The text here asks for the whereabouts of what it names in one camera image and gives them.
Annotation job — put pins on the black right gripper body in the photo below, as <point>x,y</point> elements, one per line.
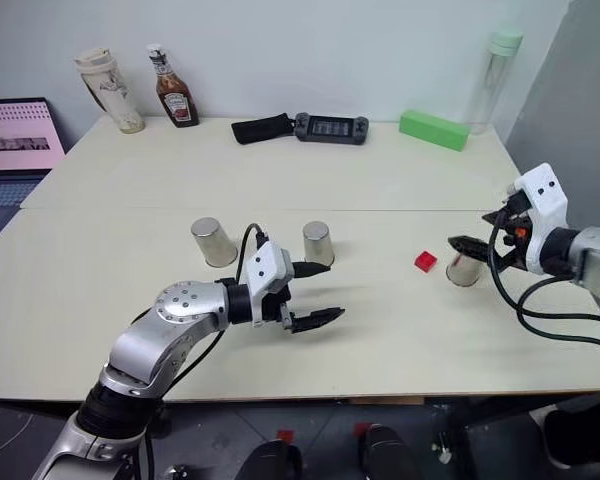
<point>515,245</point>

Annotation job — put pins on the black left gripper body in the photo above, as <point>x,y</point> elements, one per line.
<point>275,309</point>

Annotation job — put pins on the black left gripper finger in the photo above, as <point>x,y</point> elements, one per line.
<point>317,320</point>
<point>311,269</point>

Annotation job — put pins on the steel cup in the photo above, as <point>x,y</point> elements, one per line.
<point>319,242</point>
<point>462,272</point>
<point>213,241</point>

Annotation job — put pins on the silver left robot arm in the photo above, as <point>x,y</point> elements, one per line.
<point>180,310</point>

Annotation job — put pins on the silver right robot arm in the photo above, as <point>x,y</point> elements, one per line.
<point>592,260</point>

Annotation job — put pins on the small red block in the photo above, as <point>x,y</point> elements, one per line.
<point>425,261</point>

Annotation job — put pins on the green rectangular box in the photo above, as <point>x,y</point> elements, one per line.
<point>432,130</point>

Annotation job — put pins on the clear bottle with green lid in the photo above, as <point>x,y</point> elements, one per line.
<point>495,82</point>

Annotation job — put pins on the black handheld game console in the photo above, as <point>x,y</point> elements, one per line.
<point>332,128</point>

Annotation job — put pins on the dark rounded shape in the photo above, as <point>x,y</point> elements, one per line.
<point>275,461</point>
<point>572,437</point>
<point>386,452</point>

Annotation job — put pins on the black fabric pouch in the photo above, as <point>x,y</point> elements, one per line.
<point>262,129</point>

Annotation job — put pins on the ketchup bottle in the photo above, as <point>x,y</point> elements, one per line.
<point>176,90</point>

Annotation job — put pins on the cream travel tumbler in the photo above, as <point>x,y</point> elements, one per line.
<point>111,92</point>

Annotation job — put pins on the open laptop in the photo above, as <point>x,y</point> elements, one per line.
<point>15,150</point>

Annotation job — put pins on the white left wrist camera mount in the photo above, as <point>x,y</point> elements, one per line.
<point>262,267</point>

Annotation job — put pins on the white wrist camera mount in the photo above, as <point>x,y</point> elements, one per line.
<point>545,200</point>
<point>262,267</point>

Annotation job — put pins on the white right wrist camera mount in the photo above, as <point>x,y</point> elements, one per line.
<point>545,200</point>

